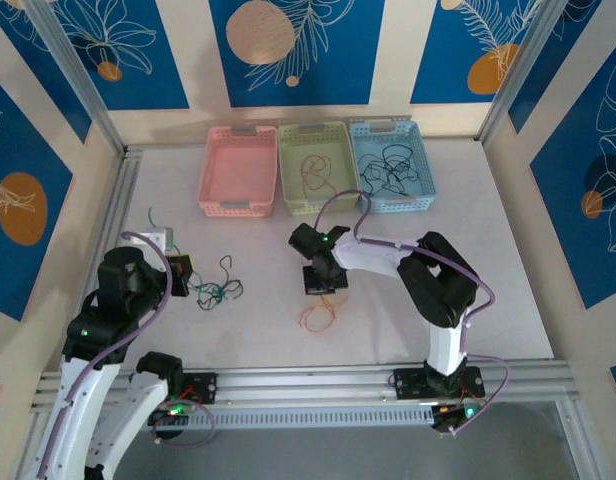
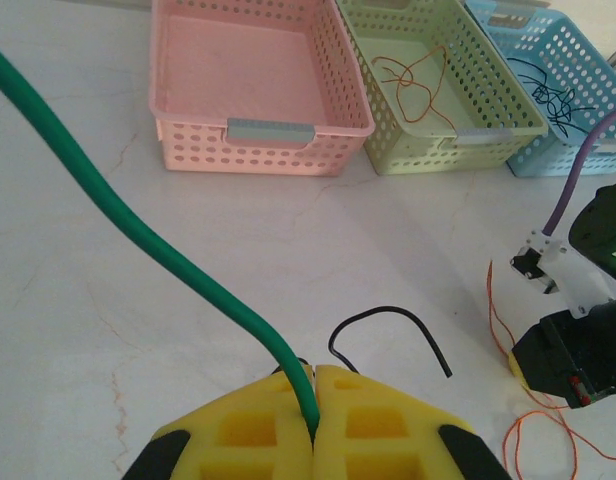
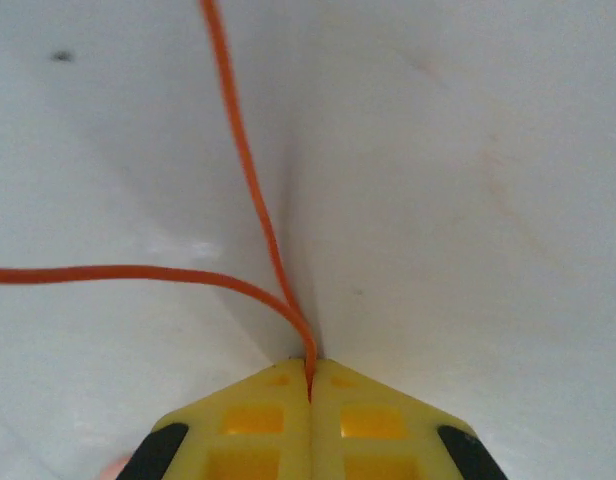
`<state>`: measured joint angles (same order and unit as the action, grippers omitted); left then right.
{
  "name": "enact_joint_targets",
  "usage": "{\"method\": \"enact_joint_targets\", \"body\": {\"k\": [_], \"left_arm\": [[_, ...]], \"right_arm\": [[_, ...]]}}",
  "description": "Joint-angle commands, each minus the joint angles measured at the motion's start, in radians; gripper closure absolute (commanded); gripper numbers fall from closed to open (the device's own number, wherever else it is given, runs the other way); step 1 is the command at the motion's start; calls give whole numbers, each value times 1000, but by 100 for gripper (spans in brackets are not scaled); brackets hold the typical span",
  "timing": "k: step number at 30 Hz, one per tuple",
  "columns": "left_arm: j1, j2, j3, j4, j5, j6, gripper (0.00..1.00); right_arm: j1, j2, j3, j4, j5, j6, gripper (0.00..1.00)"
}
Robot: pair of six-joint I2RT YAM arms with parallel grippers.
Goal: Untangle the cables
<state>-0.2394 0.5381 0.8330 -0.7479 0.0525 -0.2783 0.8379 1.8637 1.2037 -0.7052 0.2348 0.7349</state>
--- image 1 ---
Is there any thin green cable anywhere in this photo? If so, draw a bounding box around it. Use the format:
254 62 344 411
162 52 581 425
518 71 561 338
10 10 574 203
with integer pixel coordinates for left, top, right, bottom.
146 207 239 310

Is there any thin orange cable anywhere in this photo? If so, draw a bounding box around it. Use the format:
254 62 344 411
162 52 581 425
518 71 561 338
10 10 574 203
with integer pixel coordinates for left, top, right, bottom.
298 294 349 334
300 154 337 201

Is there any green perforated plastic basket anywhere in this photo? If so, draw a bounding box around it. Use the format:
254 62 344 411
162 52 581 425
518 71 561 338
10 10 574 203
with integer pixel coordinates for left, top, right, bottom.
277 121 362 217

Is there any pink perforated plastic basket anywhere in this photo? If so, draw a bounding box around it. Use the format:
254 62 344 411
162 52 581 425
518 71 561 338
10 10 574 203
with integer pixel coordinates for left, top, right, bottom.
196 124 280 220

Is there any black controller board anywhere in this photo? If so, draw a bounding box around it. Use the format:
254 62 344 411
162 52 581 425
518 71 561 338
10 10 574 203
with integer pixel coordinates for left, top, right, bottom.
147 399 194 429
430 403 479 435

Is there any blue perforated plastic basket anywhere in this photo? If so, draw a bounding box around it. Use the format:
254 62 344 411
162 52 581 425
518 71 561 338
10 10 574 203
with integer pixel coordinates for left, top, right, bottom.
347 119 438 215

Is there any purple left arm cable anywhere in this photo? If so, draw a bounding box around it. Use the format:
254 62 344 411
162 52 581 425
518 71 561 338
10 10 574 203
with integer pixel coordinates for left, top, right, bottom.
35 229 217 479

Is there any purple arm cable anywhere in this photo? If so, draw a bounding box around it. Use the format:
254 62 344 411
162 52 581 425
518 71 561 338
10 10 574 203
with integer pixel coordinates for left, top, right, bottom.
312 189 512 436
35 229 217 479

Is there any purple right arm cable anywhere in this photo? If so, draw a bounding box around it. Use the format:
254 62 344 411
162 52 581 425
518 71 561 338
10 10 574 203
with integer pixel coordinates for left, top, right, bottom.
312 189 512 436

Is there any aluminium side rail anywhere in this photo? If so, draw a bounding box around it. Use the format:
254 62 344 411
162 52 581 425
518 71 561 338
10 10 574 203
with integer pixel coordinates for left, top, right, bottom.
87 144 142 251

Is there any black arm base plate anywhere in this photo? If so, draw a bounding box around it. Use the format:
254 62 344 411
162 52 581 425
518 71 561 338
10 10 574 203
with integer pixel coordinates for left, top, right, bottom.
180 372 219 405
391 366 485 401

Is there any aluminium front rail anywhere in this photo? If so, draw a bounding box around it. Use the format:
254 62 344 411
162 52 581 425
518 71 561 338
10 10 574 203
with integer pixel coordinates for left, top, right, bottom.
35 359 574 406

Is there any grey slotted cable duct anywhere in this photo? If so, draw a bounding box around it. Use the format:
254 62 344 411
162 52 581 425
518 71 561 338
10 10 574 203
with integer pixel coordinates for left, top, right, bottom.
122 402 439 431

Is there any aluminium corner post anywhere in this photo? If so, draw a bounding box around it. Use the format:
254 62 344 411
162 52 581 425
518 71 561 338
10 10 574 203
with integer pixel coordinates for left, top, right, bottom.
475 0 574 144
25 0 127 156

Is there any aluminium frame leg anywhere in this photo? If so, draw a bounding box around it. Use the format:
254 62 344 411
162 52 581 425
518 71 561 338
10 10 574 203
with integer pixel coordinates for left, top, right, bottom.
555 397 589 480

